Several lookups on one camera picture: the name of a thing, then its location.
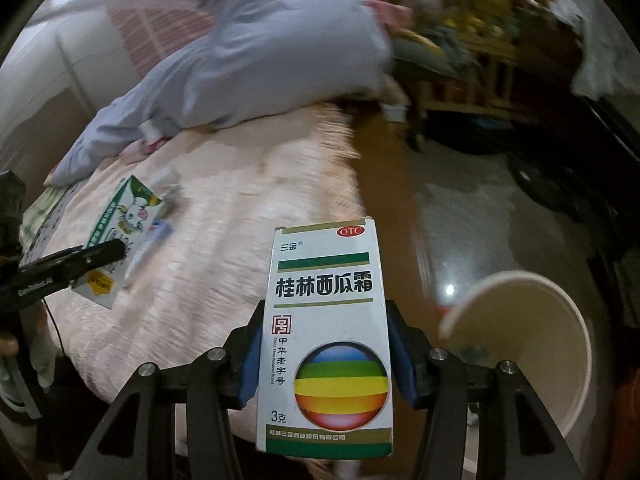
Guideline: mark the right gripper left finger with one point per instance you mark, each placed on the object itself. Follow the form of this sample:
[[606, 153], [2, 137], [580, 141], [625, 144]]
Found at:
[[135, 439]]

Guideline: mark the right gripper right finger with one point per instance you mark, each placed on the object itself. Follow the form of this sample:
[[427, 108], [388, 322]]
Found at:
[[518, 437]]

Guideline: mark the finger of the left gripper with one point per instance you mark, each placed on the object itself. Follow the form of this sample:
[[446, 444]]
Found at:
[[75, 259]]

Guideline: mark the silver medicine box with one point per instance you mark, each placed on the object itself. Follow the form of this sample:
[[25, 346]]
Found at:
[[158, 233]]

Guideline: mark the white green medicine box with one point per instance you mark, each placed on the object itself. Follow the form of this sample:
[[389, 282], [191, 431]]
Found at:
[[325, 379]]

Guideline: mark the left hand white glove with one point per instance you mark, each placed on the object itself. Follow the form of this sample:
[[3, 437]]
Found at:
[[28, 361]]

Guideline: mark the beige waste bin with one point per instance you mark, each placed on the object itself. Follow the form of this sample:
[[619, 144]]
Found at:
[[528, 319]]

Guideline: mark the pink rolled case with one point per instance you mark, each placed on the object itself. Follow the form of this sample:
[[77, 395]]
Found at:
[[138, 151]]

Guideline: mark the pink quilted bedspread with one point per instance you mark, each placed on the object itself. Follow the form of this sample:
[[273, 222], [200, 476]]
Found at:
[[237, 186]]

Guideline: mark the small white pink bottle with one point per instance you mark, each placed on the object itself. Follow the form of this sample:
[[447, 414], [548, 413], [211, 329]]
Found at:
[[152, 137]]

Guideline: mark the white mosquito net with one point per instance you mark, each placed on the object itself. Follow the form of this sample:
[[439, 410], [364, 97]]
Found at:
[[151, 30]]

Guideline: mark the grey-blue duvet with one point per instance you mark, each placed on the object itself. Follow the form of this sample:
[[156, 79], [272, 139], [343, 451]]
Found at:
[[261, 58]]

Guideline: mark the white plastic bag pile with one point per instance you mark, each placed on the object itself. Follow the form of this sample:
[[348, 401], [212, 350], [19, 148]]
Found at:
[[610, 60]]

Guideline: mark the wooden baby crib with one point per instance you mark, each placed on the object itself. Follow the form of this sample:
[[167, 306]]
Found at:
[[485, 54]]

